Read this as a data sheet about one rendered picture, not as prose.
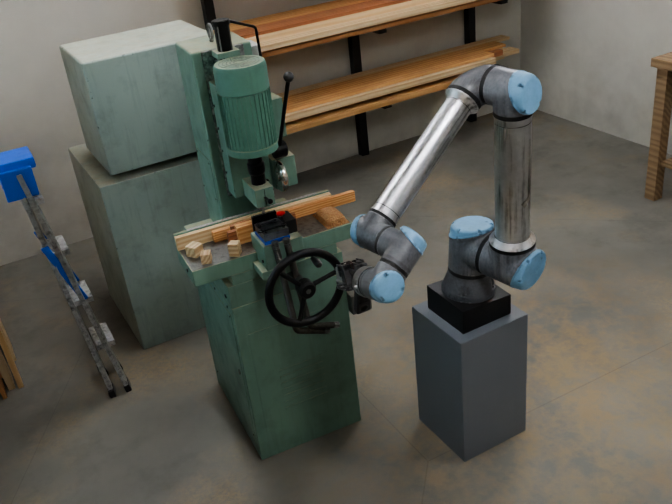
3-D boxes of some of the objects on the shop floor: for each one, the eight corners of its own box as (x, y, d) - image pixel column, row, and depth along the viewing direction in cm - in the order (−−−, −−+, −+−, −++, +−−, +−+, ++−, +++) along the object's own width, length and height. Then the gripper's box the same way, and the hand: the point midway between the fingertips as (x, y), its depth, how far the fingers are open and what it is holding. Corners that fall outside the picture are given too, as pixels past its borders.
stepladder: (102, 405, 346) (-10, 172, 285) (90, 376, 366) (-17, 152, 305) (136, 388, 351) (33, 156, 290) (122, 361, 371) (23, 138, 310)
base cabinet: (260, 461, 302) (230, 311, 268) (216, 382, 349) (186, 245, 315) (362, 420, 317) (346, 272, 283) (307, 349, 364) (287, 215, 330)
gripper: (375, 260, 224) (347, 254, 244) (347, 269, 221) (321, 262, 241) (381, 287, 226) (353, 279, 246) (354, 297, 223) (328, 288, 243)
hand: (341, 280), depth 243 cm, fingers closed
